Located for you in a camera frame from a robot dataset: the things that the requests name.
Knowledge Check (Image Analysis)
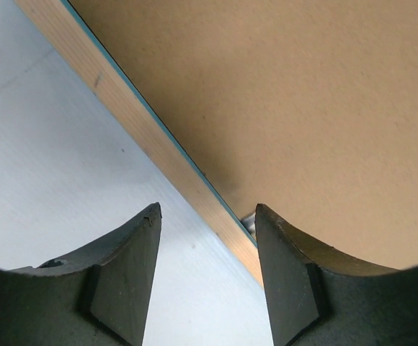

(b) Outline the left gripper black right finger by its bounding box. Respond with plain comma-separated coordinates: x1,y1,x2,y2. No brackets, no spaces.
255,204,418,345

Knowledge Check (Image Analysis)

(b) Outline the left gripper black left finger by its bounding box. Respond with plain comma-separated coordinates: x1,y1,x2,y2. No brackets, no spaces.
0,203,161,345

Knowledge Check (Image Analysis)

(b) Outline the blue wooden picture frame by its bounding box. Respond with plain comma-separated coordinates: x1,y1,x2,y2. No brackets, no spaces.
19,1,418,280

